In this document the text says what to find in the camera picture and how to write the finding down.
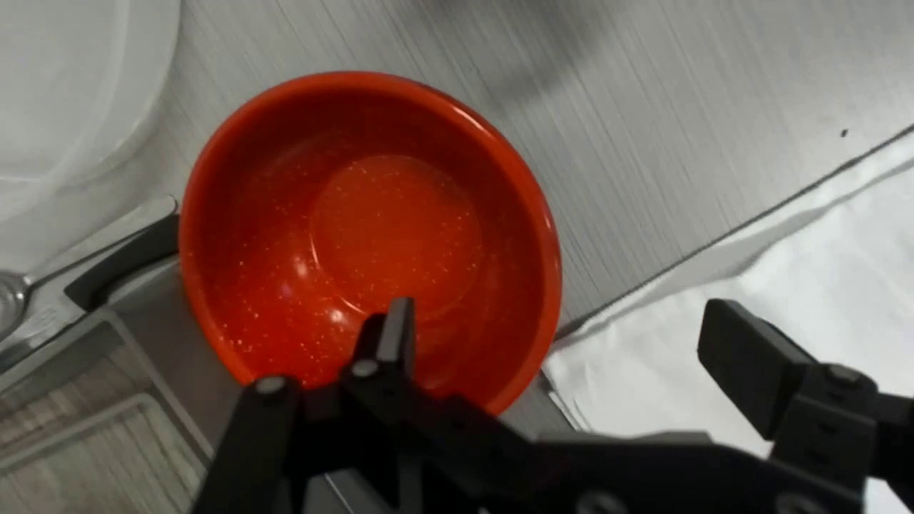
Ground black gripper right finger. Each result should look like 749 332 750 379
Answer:
697 296 879 479

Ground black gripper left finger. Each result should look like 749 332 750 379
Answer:
303 293 516 452

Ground red bowl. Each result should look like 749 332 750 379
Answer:
177 67 566 416

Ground clear glass bowl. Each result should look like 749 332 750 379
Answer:
0 0 186 229

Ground folded white towel red stripes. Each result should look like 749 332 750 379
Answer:
540 130 914 514

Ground gray metal tray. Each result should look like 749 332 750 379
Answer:
0 207 317 514

